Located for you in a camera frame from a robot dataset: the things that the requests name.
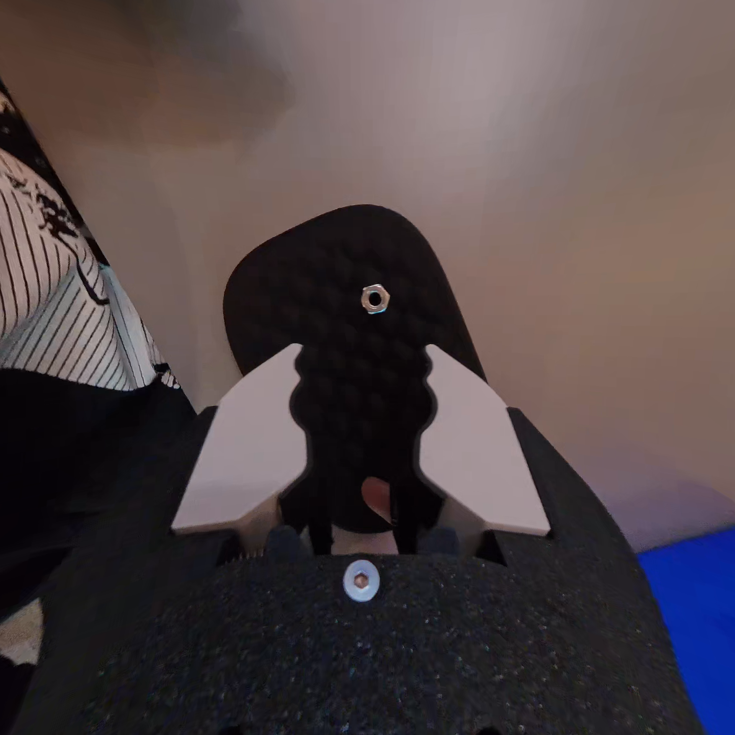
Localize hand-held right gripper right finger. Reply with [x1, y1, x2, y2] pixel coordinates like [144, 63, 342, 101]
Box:
[418, 343, 552, 555]

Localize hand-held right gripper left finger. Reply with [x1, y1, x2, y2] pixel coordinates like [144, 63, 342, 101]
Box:
[171, 343, 312, 546]

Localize person's right hand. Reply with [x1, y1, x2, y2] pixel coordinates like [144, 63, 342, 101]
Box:
[361, 475, 398, 526]

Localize black wrist rest pad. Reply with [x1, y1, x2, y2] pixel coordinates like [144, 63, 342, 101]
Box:
[223, 204, 489, 535]

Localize person's printed black shirt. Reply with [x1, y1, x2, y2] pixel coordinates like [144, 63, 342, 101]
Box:
[0, 80, 202, 667]

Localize blue plastic bin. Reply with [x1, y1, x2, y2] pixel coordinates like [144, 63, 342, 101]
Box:
[634, 528, 735, 735]

